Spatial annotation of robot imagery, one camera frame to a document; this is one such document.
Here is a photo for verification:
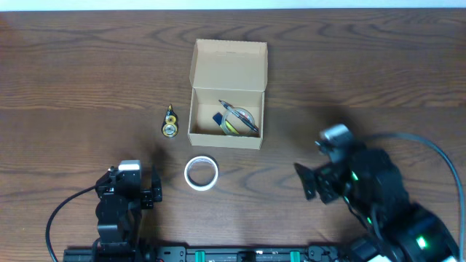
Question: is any yellow black correction tape dispenser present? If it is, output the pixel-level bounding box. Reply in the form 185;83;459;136
161;104;178;138

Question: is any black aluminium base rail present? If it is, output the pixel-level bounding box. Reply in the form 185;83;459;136
63;245;349;262

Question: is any black ballpoint pen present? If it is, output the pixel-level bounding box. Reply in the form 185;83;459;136
218;100;258;132

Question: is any white tape roll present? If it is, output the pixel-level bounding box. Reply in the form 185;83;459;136
183;156;219;191

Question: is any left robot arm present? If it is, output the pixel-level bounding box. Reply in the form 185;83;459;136
95;167;162;254

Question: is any clear tape roll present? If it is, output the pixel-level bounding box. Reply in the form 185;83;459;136
220;108;256;136

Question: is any open cardboard box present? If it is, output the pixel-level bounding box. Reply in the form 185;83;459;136
187;39;268;149

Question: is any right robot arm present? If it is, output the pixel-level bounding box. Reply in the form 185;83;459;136
294;140;460;262

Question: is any yellow highlighter pen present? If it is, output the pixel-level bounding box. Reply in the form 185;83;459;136
213;112;239;135

